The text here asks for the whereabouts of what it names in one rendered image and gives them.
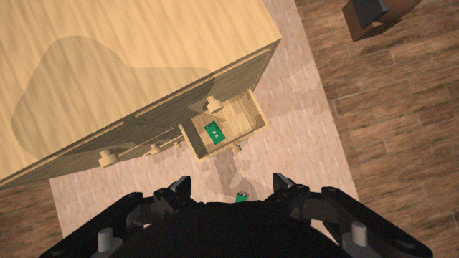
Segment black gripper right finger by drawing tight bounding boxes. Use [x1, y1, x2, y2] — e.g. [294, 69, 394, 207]
[252, 173, 433, 258]

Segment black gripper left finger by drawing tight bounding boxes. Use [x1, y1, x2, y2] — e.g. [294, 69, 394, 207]
[38, 176, 206, 258]

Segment green nine-volt battery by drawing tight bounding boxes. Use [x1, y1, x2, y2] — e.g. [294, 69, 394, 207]
[235, 193, 247, 202]
[204, 121, 225, 145]

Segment light wooden chest of drawers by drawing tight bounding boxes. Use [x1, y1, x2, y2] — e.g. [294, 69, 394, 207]
[0, 0, 282, 183]

